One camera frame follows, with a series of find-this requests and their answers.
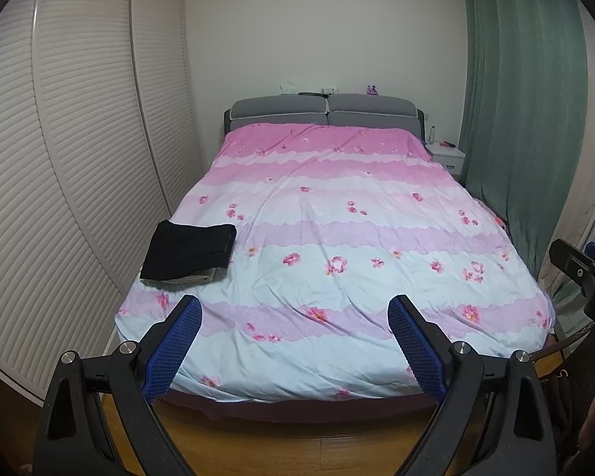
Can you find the black mesh chair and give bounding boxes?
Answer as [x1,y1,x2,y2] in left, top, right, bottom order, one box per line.
[530,320,595,476]

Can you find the grey upholstered bed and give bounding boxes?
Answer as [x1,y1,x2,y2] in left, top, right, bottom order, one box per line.
[115,93,563,424]

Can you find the black pants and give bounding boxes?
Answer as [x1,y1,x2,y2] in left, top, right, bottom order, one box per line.
[140,219,238,281]

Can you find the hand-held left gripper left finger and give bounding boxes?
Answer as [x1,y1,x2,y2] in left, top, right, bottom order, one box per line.
[32,294,203,476]

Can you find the pink floral blanket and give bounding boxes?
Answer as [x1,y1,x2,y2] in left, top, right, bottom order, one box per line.
[115,123,557,403]

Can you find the white nightstand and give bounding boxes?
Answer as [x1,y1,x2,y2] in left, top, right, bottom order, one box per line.
[424,140,466,175]

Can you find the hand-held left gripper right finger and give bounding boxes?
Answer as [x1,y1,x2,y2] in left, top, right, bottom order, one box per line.
[388,294,559,476]

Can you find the beige folded garment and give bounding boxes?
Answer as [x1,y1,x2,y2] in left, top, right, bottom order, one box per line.
[141,265,219,287]

